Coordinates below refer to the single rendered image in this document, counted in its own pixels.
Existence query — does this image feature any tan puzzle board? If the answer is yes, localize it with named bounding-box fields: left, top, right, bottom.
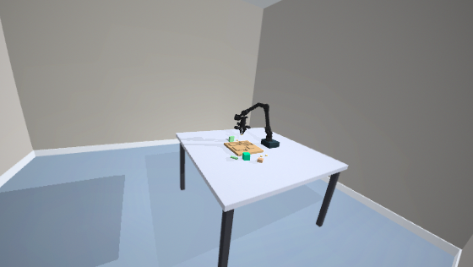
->
left=224, top=140, right=264, bottom=156

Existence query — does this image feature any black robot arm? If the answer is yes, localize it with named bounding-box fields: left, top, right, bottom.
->
left=234, top=103, right=273, bottom=142

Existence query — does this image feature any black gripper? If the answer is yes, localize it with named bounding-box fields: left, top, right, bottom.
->
left=234, top=122, right=251, bottom=135

